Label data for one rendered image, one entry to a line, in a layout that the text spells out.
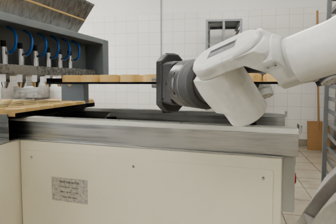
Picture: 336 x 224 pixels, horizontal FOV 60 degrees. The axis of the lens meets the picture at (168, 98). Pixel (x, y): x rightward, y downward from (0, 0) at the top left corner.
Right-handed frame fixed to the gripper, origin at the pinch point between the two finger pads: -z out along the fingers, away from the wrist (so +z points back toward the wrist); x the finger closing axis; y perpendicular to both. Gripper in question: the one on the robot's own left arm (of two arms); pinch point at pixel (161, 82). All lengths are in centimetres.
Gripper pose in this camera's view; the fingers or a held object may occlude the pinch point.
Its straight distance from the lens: 65.0
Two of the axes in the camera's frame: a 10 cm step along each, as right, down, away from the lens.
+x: 0.0, -10.0, -0.6
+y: -8.8, 0.2, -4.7
